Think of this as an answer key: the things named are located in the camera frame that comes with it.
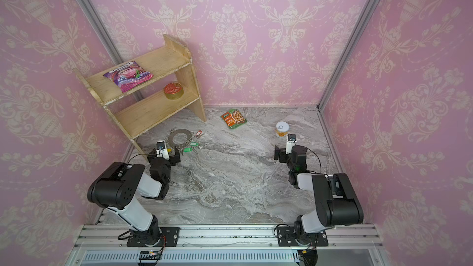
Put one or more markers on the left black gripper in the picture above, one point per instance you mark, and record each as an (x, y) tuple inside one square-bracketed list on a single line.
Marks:
[(173, 156)]

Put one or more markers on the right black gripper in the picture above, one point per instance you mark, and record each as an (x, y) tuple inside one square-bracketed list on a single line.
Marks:
[(282, 153)]

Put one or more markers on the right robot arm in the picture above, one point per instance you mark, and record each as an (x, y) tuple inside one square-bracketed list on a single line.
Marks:
[(336, 202)]

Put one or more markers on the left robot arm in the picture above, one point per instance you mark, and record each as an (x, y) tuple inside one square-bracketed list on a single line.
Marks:
[(116, 189)]

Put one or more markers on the yellow can white lid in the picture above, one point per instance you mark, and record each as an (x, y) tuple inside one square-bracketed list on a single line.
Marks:
[(282, 128)]

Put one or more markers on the green orange food packet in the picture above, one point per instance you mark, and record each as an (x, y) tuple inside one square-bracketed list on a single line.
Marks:
[(233, 118)]

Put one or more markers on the wooden two-tier shelf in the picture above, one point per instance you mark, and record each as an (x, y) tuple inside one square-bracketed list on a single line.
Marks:
[(173, 58)]

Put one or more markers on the red lid round tin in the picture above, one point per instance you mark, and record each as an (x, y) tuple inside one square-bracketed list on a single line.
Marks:
[(173, 90)]

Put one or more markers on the purple snack bag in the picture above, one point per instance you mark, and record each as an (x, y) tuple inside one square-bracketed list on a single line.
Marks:
[(128, 76)]

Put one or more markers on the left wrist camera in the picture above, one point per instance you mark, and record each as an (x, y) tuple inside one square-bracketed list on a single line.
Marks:
[(162, 148)]

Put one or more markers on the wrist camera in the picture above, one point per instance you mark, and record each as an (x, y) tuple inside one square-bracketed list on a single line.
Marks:
[(291, 142), (162, 148)]

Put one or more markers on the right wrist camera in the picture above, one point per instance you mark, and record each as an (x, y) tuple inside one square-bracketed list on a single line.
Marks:
[(291, 142)]

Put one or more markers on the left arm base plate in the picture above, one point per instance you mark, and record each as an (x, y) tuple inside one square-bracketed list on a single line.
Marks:
[(166, 237)]

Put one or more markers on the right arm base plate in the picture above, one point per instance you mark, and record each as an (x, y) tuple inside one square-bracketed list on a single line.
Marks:
[(289, 236)]

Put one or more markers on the aluminium mounting rail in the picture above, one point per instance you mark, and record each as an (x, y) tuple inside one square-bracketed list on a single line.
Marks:
[(259, 236)]

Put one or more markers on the slotted cable duct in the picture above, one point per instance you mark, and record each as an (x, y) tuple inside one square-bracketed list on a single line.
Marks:
[(180, 257)]

